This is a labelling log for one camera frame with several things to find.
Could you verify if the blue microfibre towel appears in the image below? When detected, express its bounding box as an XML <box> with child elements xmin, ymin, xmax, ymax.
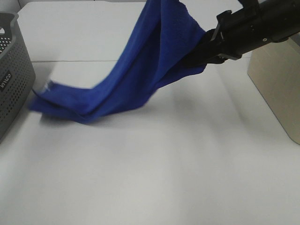
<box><xmin>30</xmin><ymin>0</ymin><xmax>205</xmax><ymax>123</ymax></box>

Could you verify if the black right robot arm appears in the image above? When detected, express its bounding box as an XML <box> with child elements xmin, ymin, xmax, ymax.
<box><xmin>183</xmin><ymin>0</ymin><xmax>300</xmax><ymax>68</ymax></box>

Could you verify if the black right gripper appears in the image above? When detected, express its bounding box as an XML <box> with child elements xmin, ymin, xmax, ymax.
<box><xmin>182</xmin><ymin>9</ymin><xmax>247</xmax><ymax>68</ymax></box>

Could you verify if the grey perforated plastic basket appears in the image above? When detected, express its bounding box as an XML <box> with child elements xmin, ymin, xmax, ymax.
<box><xmin>0</xmin><ymin>12</ymin><xmax>36</xmax><ymax>139</ymax></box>

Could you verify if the beige plastic bin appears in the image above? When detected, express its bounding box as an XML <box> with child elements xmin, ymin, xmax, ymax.
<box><xmin>247</xmin><ymin>34</ymin><xmax>300</xmax><ymax>143</ymax></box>

